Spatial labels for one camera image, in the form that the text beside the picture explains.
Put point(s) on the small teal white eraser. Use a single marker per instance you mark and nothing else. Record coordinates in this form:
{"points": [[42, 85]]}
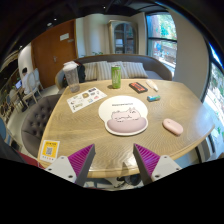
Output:
{"points": [[153, 98]]}

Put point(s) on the white sticker sheet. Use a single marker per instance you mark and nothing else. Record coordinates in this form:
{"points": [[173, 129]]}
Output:
{"points": [[85, 99]]}

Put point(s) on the grey tufted chair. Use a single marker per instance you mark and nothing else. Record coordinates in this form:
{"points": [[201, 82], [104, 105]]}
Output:
{"points": [[35, 123]]}

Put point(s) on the glass door cabinet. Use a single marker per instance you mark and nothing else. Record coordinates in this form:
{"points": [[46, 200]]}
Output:
{"points": [[122, 37]]}

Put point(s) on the striped cushion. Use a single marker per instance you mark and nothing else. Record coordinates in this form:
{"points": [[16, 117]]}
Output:
{"points": [[135, 70], [90, 71], [103, 69]]}

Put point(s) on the green drink can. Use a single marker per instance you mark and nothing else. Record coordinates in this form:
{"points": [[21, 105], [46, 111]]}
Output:
{"points": [[116, 76]]}

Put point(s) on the grey curved sofa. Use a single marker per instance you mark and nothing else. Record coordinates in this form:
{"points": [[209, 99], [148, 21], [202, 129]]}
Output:
{"points": [[154, 68]]}

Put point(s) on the white chair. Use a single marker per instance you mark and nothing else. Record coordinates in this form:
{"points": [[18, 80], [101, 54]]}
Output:
{"points": [[32, 87]]}

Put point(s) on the clear plastic tumbler with lid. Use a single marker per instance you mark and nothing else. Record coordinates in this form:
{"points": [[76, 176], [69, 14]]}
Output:
{"points": [[71, 74]]}

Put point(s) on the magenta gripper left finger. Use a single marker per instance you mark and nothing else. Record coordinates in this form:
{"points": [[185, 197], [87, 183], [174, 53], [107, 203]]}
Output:
{"points": [[75, 167]]}

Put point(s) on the cream white tube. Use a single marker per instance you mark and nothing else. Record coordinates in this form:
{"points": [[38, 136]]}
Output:
{"points": [[152, 85]]}

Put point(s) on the brown wooden door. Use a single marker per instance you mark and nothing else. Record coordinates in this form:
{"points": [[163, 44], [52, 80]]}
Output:
{"points": [[52, 49]]}

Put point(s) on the black bag on sofa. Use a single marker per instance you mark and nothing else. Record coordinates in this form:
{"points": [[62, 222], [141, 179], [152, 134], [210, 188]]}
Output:
{"points": [[81, 73]]}

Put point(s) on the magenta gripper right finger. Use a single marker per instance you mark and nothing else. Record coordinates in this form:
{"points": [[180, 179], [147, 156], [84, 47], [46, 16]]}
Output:
{"points": [[153, 167]]}

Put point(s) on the pink computer mouse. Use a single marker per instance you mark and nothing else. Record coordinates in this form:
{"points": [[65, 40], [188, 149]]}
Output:
{"points": [[172, 126]]}

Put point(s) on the white cat mouse pad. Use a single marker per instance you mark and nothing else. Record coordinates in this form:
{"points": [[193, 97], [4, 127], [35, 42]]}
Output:
{"points": [[124, 115]]}

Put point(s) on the striped cushion left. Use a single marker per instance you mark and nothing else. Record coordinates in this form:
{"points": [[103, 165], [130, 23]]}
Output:
{"points": [[90, 71]]}

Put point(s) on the striped cushion right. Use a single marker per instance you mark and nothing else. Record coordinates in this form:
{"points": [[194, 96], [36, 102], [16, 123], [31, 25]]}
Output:
{"points": [[135, 70]]}

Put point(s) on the yellow QR code sticker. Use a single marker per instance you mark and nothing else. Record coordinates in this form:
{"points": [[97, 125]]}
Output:
{"points": [[49, 150]]}

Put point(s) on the black red card box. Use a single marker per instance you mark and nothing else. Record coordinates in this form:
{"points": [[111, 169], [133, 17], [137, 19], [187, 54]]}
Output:
{"points": [[138, 87]]}

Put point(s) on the seated person in white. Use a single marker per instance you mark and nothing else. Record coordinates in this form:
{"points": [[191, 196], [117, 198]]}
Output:
{"points": [[24, 81]]}

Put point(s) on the striped cushion middle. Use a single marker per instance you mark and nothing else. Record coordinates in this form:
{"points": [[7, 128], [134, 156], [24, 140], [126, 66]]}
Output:
{"points": [[103, 69]]}

